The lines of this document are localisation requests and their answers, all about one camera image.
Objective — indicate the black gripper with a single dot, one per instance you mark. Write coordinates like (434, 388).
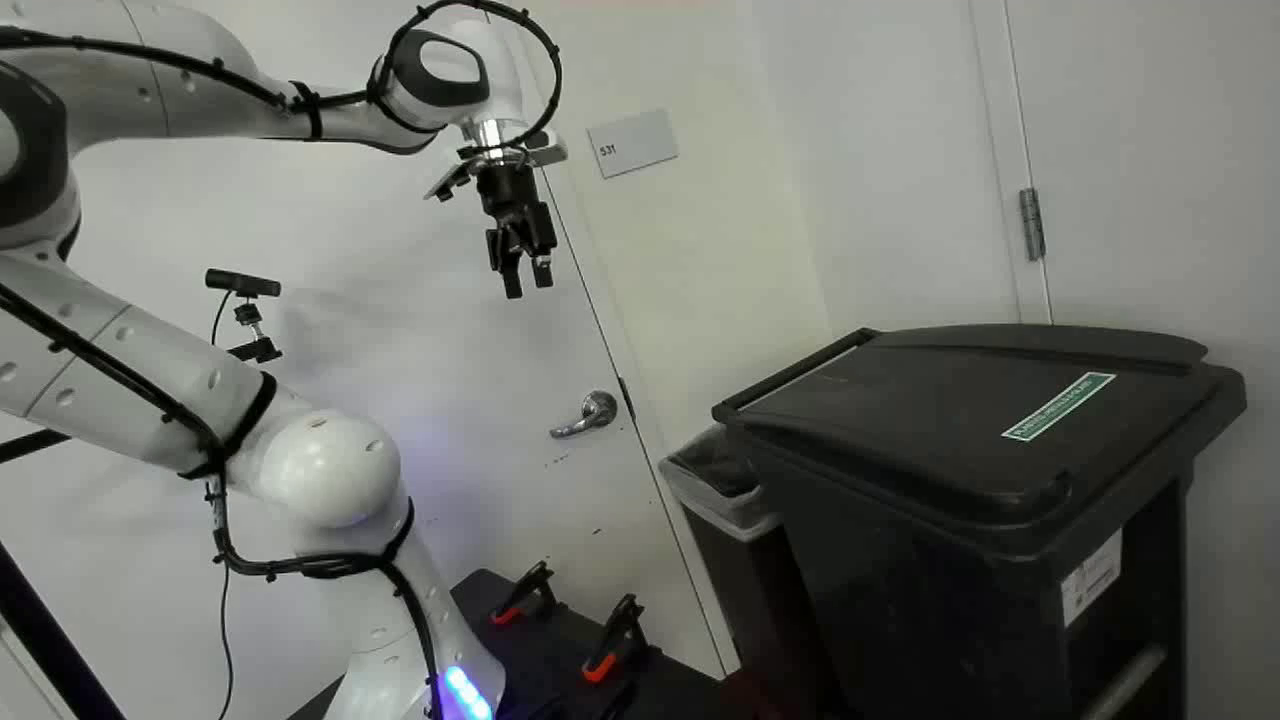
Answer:
(517, 201)

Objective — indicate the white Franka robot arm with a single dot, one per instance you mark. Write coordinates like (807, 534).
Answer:
(322, 466)

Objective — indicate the clear plastic bin liner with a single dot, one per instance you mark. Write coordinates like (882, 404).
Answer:
(721, 512)

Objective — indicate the black wheeled bin body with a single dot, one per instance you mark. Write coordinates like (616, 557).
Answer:
(934, 627)

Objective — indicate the white bin body label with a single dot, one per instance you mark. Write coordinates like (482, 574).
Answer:
(1093, 581)

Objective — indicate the black orange clamp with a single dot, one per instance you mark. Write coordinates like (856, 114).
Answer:
(522, 597)
(615, 642)

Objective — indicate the small brown trash can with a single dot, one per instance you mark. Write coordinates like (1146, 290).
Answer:
(744, 603)

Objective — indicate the grey door hinge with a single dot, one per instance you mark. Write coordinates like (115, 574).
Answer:
(1035, 225)

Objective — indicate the green rectangular lid label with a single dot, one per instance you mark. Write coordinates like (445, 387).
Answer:
(1063, 404)

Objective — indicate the black stand leg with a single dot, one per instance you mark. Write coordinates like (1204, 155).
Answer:
(52, 654)

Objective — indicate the black bar camera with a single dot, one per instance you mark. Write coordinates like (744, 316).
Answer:
(243, 283)

